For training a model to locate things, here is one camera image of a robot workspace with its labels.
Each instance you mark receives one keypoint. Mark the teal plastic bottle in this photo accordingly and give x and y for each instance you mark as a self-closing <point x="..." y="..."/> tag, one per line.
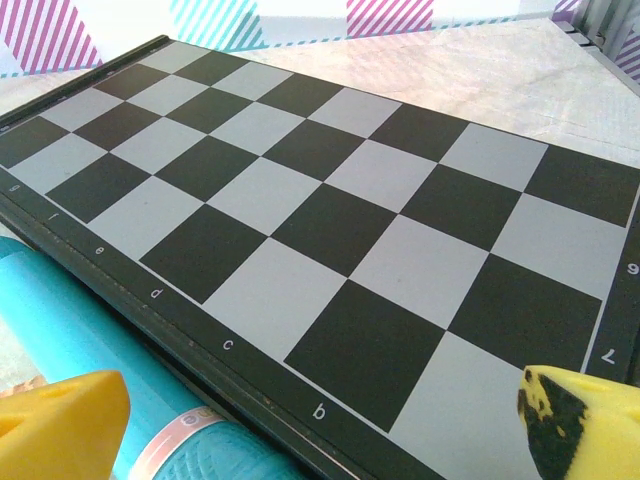
<point x="75" y="320"/>

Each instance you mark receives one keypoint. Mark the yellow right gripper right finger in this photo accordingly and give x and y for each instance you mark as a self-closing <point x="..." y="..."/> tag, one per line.
<point x="590" y="430"/>

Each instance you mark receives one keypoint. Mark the black grey chessboard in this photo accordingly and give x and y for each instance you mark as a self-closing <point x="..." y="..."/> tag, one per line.
<point x="320" y="225"/>

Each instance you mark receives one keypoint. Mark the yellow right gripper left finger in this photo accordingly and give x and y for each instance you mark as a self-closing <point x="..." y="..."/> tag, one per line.
<point x="55" y="430"/>

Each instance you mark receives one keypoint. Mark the brown cardboard paper box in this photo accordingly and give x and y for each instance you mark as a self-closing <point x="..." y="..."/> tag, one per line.
<point x="30" y="388"/>

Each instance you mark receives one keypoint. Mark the aluminium side floor rail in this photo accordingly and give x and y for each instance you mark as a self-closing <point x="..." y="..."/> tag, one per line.
<point x="615" y="55"/>

